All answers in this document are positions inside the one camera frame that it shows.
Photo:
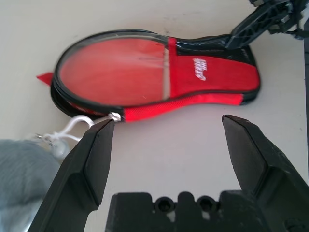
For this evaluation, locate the red ping-pong paddle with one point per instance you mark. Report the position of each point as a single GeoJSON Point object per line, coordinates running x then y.
{"type": "Point", "coordinates": [108, 72]}

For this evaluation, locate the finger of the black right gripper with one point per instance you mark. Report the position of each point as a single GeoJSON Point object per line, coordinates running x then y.
{"type": "Point", "coordinates": [256, 26]}

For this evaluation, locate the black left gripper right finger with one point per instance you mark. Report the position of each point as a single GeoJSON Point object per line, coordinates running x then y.
{"type": "Point", "coordinates": [270, 183]}

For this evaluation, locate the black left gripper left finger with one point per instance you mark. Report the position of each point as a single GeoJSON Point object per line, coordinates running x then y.
{"type": "Point", "coordinates": [79, 183]}

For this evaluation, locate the red black paddle case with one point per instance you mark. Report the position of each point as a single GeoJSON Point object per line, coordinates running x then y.
{"type": "Point", "coordinates": [212, 82]}

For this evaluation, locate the grey plush zipper charm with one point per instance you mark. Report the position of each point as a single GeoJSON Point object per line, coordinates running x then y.
{"type": "Point", "coordinates": [19, 174]}

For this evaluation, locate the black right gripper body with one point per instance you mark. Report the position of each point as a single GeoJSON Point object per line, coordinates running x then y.
{"type": "Point", "coordinates": [293, 17]}

